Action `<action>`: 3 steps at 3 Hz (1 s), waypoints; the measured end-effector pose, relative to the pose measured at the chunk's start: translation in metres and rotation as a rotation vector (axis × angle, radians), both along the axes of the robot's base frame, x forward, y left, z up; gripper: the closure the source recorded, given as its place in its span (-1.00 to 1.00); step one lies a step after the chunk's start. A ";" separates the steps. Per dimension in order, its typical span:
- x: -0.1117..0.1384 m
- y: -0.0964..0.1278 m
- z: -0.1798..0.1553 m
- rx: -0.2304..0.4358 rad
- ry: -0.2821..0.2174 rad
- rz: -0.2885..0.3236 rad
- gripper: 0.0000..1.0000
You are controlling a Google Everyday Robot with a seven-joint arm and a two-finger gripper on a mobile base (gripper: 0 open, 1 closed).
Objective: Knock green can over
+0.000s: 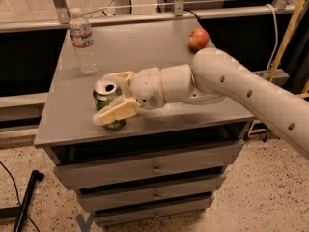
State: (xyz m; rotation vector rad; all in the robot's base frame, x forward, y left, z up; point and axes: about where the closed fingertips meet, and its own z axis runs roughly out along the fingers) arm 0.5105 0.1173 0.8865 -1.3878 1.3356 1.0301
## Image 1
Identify metal railing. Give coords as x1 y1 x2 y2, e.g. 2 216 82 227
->
0 0 297 32

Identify bottom grey drawer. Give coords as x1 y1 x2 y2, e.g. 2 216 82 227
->
93 193 214 227

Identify red apple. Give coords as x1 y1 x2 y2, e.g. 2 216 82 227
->
188 28 210 50

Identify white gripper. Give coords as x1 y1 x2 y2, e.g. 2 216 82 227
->
92 67 165 126

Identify black floor cable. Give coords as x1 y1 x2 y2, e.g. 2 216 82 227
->
0 160 42 232

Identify top grey drawer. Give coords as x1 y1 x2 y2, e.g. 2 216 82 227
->
54 139 244 189

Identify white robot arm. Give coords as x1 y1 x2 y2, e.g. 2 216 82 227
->
93 47 309 159

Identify grey drawer cabinet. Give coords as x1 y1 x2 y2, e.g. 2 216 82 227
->
35 20 253 216

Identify black stand leg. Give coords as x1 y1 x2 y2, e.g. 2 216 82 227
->
0 170 44 232

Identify white hanging cable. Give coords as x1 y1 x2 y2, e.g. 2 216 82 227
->
262 3 279 79

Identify grey drawer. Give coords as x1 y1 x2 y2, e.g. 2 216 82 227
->
77 171 225 212
54 139 244 189
93 193 214 227

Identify green soda can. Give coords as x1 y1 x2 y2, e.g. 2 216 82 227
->
93 78 122 125

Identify middle grey drawer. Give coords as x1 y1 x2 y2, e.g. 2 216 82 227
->
77 171 225 212

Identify clear plastic water bottle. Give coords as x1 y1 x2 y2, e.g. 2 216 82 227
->
70 8 98 75

